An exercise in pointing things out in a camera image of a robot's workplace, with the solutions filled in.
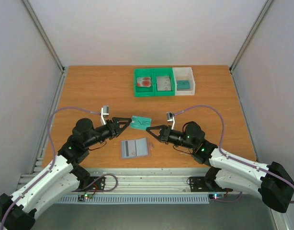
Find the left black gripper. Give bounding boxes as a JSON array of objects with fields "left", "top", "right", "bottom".
[{"left": 85, "top": 117, "right": 132, "bottom": 148}]

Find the teal card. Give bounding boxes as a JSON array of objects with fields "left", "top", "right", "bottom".
[
  {"left": 130, "top": 115, "right": 152, "bottom": 131},
  {"left": 176, "top": 80, "right": 191, "bottom": 91}
]

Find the white floral VIP card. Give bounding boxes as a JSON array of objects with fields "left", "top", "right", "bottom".
[{"left": 156, "top": 76, "right": 173, "bottom": 92}]

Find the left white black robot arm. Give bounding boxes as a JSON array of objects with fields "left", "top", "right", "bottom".
[{"left": 0, "top": 117, "right": 132, "bottom": 230}]

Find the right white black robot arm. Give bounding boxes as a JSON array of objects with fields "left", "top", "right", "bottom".
[{"left": 146, "top": 121, "right": 294, "bottom": 213}]

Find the card with magnetic stripe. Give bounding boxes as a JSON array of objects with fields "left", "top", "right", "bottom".
[{"left": 121, "top": 140, "right": 137, "bottom": 159}]

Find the red patterned card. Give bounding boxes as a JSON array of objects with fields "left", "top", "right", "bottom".
[{"left": 136, "top": 77, "right": 152, "bottom": 88}]

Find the teal card in bin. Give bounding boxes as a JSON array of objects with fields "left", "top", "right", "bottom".
[{"left": 176, "top": 80, "right": 191, "bottom": 91}]

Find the left green bin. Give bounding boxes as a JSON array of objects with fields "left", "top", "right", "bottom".
[{"left": 134, "top": 68, "right": 155, "bottom": 97}]

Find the green bin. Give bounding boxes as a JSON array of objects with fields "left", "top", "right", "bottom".
[
  {"left": 152, "top": 68, "right": 175, "bottom": 96},
  {"left": 134, "top": 68, "right": 155, "bottom": 97}
]

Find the middle green bin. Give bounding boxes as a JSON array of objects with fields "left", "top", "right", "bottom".
[{"left": 152, "top": 68, "right": 175, "bottom": 96}]

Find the white bin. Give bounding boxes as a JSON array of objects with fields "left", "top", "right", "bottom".
[{"left": 172, "top": 67, "right": 195, "bottom": 96}]

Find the left circuit board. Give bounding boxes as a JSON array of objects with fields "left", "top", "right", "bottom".
[{"left": 77, "top": 194, "right": 93, "bottom": 202}]

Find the circuit board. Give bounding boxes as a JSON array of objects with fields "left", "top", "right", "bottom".
[
  {"left": 209, "top": 193, "right": 227, "bottom": 200},
  {"left": 77, "top": 194, "right": 93, "bottom": 202}
]

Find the right circuit board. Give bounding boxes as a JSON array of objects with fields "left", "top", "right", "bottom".
[{"left": 209, "top": 193, "right": 227, "bottom": 200}]

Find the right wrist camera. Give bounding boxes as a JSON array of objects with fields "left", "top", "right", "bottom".
[{"left": 166, "top": 112, "right": 175, "bottom": 129}]

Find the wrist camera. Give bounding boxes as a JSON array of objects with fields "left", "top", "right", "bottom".
[
  {"left": 100, "top": 105, "right": 109, "bottom": 125},
  {"left": 166, "top": 112, "right": 175, "bottom": 129}
]

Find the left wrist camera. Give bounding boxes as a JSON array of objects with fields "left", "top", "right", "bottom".
[{"left": 100, "top": 105, "right": 109, "bottom": 125}]

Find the grey slotted cable duct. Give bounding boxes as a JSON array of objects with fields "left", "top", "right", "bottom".
[{"left": 56, "top": 194, "right": 209, "bottom": 205}]

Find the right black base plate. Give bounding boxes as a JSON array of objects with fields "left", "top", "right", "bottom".
[{"left": 186, "top": 176, "right": 233, "bottom": 193}]

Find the left aluminium corner post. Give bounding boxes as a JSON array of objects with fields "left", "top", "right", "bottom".
[{"left": 21, "top": 0, "right": 65, "bottom": 73}]

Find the aluminium corner post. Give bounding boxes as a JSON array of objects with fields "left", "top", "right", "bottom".
[
  {"left": 229, "top": 0, "right": 274, "bottom": 74},
  {"left": 21, "top": 0, "right": 65, "bottom": 73}
]

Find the right aluminium corner post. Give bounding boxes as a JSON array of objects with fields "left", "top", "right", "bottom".
[{"left": 229, "top": 0, "right": 274, "bottom": 74}]

